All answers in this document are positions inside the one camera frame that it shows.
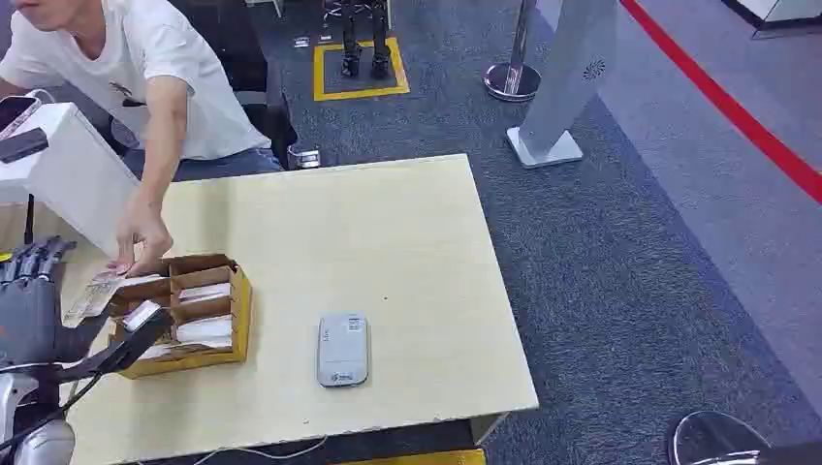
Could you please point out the person's left hand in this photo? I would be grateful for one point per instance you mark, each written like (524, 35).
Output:
(144, 234)

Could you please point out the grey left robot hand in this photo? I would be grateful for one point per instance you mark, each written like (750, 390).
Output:
(29, 321)

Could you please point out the patterned yellow card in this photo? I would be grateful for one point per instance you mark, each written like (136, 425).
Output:
(95, 296)

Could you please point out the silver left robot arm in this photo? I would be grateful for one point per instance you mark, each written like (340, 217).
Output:
(38, 443)

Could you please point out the white card stack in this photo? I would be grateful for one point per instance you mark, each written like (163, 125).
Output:
(146, 280)
(208, 341)
(155, 352)
(205, 325)
(204, 292)

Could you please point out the black flat device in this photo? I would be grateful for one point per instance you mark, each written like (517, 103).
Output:
(22, 145)

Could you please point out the person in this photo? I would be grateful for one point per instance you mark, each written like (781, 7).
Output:
(154, 64)

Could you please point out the metal floor socket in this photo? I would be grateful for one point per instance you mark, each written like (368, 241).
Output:
(304, 158)

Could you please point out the pink smartphone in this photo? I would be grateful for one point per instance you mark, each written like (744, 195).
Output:
(14, 112)

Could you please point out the black office chair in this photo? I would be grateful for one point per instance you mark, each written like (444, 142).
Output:
(250, 70)

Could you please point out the grey card reader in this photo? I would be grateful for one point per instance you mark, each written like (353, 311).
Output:
(342, 350)

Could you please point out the small metal floor plate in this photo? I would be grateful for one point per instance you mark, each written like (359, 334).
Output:
(325, 37)
(302, 42)

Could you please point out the yellow floor tape strip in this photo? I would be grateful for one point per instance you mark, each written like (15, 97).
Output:
(417, 458)

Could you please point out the grey sign stand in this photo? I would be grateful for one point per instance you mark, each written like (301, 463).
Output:
(565, 77)

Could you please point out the white cabinet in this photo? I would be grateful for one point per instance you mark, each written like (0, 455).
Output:
(783, 13)

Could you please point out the chrome stanchion post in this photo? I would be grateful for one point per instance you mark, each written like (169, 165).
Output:
(514, 77)

